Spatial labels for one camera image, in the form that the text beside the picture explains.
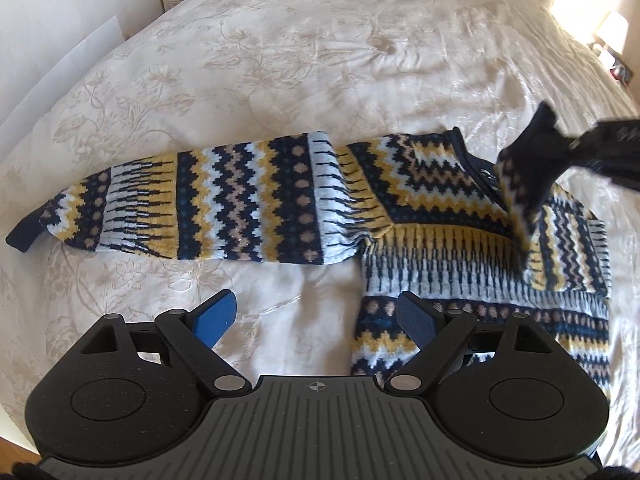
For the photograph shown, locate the patterned knit sweater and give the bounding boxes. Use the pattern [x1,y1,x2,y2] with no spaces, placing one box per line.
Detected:
[6,104,611,389]

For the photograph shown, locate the cream embroidered bedspread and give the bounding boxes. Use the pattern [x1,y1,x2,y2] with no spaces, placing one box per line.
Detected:
[0,0,640,466]

